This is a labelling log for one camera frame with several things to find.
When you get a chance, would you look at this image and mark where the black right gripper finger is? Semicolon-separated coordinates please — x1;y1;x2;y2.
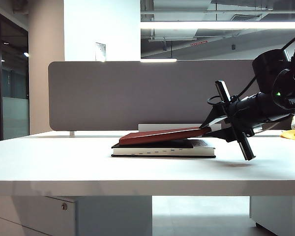
200;105;229;128
205;126;238;143

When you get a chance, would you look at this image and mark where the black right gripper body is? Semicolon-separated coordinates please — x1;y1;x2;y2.
215;80;256;161

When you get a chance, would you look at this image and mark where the red leather-bound book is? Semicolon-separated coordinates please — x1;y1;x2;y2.
118;126;212;146

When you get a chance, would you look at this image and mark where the black hardcover book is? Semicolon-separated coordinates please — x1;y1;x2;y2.
111;139;216;159

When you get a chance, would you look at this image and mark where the glass office partition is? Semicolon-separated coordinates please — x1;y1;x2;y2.
0;7;30;143

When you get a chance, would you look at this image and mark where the yellow cloth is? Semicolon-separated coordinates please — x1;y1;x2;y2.
279;129;295;142

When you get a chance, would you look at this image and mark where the short ceiling light strip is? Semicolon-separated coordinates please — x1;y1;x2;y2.
140;58;177;63

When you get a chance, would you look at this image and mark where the grey fabric desk divider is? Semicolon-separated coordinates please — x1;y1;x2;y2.
48;59;295;132

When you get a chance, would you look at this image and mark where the white drawer cabinet with lock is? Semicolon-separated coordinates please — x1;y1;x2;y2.
0;196;152;236

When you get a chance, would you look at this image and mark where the long ceiling light strip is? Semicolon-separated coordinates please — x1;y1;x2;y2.
140;21;295;30

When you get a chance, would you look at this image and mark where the white cabinet on casters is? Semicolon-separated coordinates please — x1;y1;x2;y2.
249;196;295;236

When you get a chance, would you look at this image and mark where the ceiling air vent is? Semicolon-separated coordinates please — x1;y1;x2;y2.
232;14;263;22

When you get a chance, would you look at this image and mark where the looped black gripper cable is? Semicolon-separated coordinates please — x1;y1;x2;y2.
206;75;259;106

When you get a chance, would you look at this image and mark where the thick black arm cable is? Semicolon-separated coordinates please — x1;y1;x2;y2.
282;30;295;52

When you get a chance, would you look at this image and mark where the silver wall plate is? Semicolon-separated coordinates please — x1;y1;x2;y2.
94;42;107;62

